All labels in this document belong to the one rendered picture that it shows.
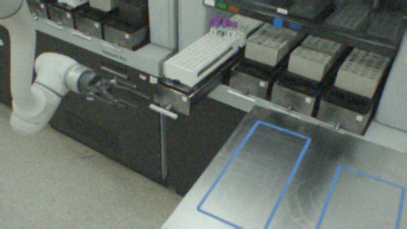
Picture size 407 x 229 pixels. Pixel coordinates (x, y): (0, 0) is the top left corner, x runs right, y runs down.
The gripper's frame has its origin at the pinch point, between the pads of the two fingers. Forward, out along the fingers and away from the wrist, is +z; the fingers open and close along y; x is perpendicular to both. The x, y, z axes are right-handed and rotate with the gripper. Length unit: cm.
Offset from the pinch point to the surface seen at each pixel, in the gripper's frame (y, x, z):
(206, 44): 26.7, -11.7, 8.5
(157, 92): 5.2, -3.0, 4.6
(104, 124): 26, 46, -44
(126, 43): 26.2, -1.6, -26.1
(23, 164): 4, 75, -83
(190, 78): 8.8, -9.5, 14.1
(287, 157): -4, -7, 51
